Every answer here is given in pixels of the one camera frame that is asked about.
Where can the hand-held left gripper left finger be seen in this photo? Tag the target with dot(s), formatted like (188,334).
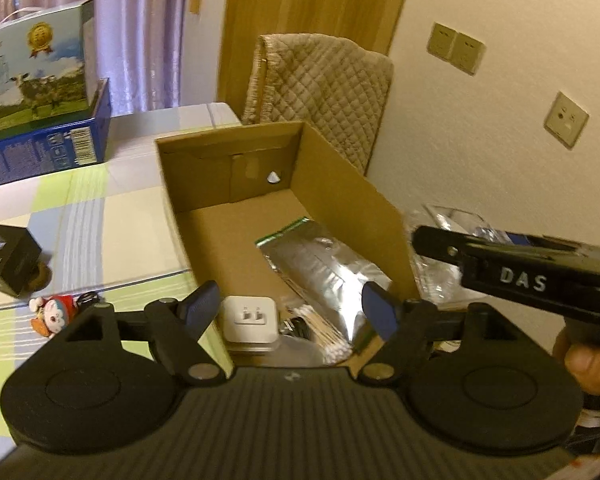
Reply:
(202,306)

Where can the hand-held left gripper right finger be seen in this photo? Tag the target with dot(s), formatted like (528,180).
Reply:
(380,310)

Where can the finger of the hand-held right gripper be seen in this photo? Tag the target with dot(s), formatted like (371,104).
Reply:
(437,246)

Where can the clear plastic case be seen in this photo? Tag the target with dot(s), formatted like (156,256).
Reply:
(432,280)

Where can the white power adapter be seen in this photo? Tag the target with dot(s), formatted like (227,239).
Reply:
(250,330)

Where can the bag of cotton swabs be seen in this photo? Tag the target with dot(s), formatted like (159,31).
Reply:
(325,336)

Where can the silver tea pouch green leaf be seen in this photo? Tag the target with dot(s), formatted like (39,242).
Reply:
(320,270)

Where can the brown cardboard box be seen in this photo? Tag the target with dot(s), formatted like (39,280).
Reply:
(340,185)

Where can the small cartoon cat toy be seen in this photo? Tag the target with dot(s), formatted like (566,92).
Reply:
(55,315)

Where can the black rectangular box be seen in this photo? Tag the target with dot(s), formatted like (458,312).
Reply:
(10,260)

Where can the person's right hand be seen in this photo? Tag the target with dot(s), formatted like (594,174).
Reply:
(592,372)

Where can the small black clip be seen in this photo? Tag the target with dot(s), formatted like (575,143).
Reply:
(87,297)

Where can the checked tablecloth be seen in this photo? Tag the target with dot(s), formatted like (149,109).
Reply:
(105,220)

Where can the chair with quilted cover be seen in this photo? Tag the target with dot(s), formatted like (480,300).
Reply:
(320,90)

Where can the blue cardboard box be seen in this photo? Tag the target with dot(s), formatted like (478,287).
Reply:
(40,155)

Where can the pale curtain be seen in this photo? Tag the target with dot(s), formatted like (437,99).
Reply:
(140,35)

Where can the wooden door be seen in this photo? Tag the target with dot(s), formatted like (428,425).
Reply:
(305,0)

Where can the milk carton with cow print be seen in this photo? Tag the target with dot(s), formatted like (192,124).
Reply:
(30,60)

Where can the beige round-port wall socket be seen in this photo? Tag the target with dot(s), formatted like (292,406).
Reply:
(566,120)

